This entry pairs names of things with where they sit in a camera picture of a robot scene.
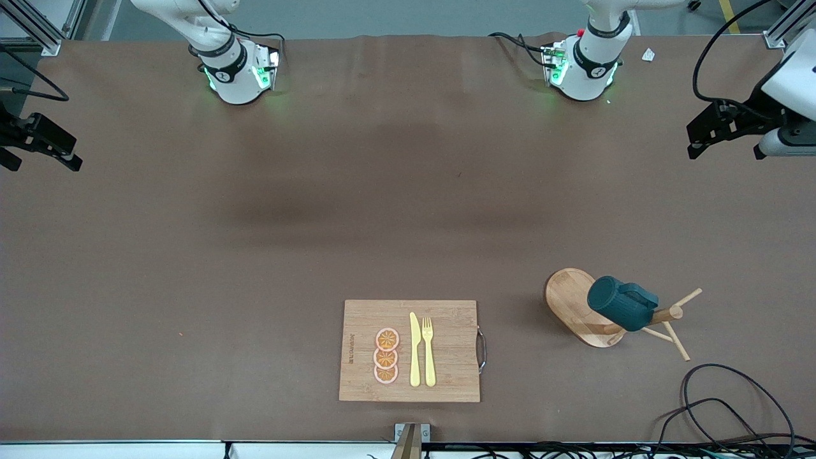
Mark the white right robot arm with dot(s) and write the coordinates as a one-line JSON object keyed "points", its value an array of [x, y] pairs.
{"points": [[236, 86]]}

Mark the bamboo cutting board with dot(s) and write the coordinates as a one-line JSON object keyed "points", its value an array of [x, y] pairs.
{"points": [[446, 357]]}

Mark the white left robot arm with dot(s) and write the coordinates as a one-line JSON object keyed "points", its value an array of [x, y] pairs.
{"points": [[797, 76]]}

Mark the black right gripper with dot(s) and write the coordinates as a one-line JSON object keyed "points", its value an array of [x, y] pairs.
{"points": [[11, 135]]}

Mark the white table edge rail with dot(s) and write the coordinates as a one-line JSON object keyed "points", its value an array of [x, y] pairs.
{"points": [[127, 449]]}

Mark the aluminium frame profile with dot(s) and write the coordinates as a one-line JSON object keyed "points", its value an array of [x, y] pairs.
{"points": [[44, 39], [781, 25]]}

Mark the dark teal mug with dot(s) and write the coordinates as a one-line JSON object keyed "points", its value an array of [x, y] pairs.
{"points": [[621, 306]]}

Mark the orange slice toy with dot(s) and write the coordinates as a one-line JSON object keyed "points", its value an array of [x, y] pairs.
{"points": [[386, 373], [385, 358], [387, 339]]}

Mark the white paper scrap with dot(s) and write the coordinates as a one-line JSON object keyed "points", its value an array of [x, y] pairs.
{"points": [[648, 55]]}

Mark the yellow plastic knife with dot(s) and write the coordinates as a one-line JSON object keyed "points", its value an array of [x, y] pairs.
{"points": [[415, 357]]}

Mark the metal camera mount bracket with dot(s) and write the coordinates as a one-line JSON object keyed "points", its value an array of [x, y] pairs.
{"points": [[412, 440]]}

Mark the brown table mat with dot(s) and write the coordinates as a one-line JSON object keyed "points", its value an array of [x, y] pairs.
{"points": [[319, 191]]}

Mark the wooden mug rack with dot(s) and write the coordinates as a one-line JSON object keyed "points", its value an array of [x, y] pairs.
{"points": [[570, 299]]}

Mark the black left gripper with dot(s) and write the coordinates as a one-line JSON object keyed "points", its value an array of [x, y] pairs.
{"points": [[751, 113]]}

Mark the yellow plastic fork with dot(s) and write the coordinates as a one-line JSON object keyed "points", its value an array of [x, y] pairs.
{"points": [[429, 363]]}

